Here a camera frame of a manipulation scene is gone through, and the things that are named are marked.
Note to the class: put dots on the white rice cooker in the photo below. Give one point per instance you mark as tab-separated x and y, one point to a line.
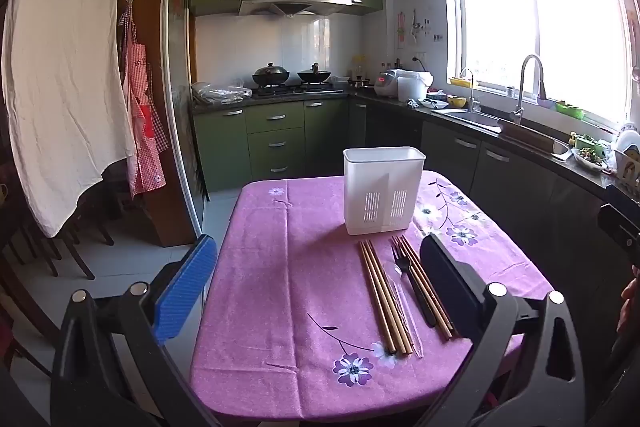
387	84

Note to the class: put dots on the steel sink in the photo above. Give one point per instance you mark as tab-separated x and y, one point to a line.
470	117

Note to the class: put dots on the green plastic box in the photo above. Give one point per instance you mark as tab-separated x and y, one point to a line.
570	109

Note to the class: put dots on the pile of plastic bags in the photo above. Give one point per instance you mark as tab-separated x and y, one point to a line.
220	93

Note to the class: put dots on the sliding glass door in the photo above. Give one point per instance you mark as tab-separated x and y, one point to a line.
180	57

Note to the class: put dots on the yellow tray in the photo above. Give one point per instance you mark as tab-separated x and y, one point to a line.
460	82

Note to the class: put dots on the black wok with lid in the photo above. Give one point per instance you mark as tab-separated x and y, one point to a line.
270	74

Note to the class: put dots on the white hanging cloth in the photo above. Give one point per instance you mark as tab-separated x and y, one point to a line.
65	57

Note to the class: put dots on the dark base cabinets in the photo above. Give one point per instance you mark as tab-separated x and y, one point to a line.
500	187

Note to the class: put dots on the white plastic container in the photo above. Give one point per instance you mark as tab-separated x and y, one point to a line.
412	89

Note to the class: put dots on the white dishes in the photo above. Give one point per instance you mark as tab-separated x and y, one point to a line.
627	152

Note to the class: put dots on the window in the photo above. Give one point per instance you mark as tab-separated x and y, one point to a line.
540	22

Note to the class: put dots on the small steel faucet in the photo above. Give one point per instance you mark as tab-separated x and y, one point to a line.
470	87

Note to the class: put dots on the purple floral tablecloth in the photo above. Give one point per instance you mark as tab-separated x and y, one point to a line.
280	287

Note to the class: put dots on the plate of food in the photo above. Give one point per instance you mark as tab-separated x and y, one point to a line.
589	157

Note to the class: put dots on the condiment bottles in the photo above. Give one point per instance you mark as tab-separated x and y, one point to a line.
361	74

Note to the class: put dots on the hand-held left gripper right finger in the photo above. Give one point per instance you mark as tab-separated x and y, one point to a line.
450	287

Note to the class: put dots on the white plastic utensil holder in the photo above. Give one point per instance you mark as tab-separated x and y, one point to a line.
382	192

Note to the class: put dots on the green base cabinets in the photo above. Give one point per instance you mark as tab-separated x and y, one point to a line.
275	142

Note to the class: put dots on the tall steel faucet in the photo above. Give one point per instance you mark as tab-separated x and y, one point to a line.
530	67

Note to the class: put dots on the wall hooks with utensils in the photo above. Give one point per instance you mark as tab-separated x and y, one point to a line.
412	27

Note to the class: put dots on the gas stove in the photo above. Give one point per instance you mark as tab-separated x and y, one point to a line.
300	90

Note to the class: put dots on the yellow bowl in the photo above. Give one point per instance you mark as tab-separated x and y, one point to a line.
456	101

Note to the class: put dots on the dark wooden chairs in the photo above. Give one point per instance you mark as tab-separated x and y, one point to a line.
55	247

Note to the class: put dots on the pink checked apron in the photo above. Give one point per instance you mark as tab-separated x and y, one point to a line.
142	117

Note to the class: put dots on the person's right hand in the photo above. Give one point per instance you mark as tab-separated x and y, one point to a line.
629	302

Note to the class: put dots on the black fork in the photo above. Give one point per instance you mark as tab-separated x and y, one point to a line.
417	289

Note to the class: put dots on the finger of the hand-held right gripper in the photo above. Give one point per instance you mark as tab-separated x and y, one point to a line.
620	229
627	196

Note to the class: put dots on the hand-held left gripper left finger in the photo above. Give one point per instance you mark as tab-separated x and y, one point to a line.
185	292

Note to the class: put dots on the clear plastic spoon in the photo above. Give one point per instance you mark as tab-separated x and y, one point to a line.
406	302

